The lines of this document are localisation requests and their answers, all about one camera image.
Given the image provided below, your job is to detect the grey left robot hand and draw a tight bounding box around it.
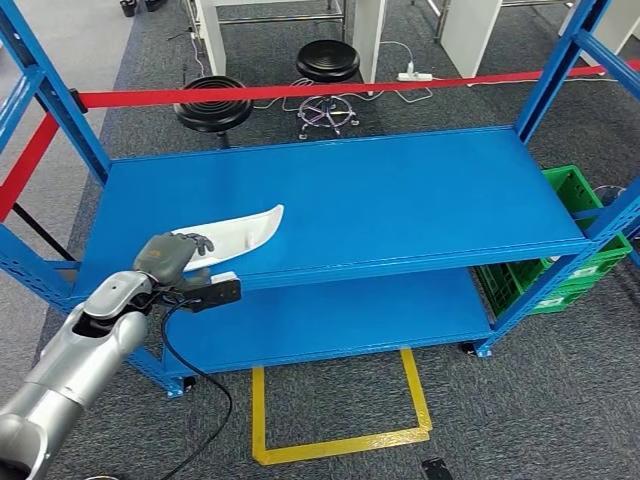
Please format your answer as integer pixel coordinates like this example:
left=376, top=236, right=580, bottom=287
left=132, top=230, right=216, bottom=289

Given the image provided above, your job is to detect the white curved plastic part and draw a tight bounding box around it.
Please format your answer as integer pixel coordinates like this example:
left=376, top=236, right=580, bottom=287
left=172, top=203, right=285, bottom=273

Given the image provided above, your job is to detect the blue metal shelf board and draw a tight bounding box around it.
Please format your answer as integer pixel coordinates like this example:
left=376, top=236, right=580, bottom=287
left=162, top=268, right=494, bottom=376
left=72, top=125, right=593, bottom=296

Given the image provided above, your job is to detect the blue metal shelf rack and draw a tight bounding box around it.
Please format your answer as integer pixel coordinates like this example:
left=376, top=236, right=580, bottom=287
left=0, top=0, right=640, bottom=399

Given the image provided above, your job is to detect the black round stool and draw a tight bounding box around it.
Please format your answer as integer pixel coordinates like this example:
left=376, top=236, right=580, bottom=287
left=173, top=75, right=254, bottom=150
left=294, top=39, right=362, bottom=142

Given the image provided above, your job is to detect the yellow floor tape square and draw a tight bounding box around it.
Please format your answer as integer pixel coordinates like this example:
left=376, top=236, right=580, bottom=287
left=251, top=347, right=433, bottom=467

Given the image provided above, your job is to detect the short red barrier belt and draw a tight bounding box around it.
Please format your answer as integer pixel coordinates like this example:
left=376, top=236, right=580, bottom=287
left=0, top=112, right=60, bottom=223

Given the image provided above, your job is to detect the white panel desk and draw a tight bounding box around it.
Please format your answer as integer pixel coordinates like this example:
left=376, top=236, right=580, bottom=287
left=425, top=0, right=640, bottom=81
left=185, top=0, right=389, bottom=85

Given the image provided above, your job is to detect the long red barrier belt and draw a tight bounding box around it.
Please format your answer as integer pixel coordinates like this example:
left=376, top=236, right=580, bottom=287
left=75, top=60, right=640, bottom=111

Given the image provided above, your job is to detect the white power strip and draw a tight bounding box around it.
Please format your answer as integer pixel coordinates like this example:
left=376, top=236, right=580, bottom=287
left=396, top=61, right=434, bottom=83

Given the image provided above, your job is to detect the black robot mobile base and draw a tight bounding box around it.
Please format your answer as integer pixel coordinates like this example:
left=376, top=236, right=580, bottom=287
left=421, top=457, right=454, bottom=480

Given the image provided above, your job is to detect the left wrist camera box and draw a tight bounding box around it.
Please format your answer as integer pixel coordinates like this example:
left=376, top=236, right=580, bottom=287
left=167, top=270, right=242, bottom=314

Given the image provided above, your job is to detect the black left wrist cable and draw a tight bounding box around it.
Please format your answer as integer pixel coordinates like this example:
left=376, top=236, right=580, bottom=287
left=158, top=296, right=235, bottom=480

